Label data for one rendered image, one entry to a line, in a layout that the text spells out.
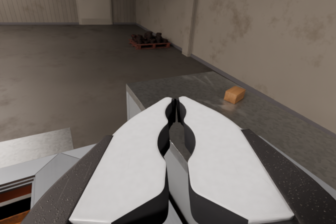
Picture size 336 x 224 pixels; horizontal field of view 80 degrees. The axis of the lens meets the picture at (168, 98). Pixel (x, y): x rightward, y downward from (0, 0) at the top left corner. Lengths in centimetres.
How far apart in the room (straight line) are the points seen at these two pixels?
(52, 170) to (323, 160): 99
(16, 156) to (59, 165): 33
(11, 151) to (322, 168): 133
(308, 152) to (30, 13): 929
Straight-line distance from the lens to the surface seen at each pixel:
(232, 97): 101
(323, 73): 319
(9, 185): 101
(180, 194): 79
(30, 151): 126
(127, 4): 968
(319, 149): 92
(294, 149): 86
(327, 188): 73
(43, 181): 95
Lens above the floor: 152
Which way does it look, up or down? 28 degrees down
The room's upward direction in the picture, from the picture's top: 4 degrees clockwise
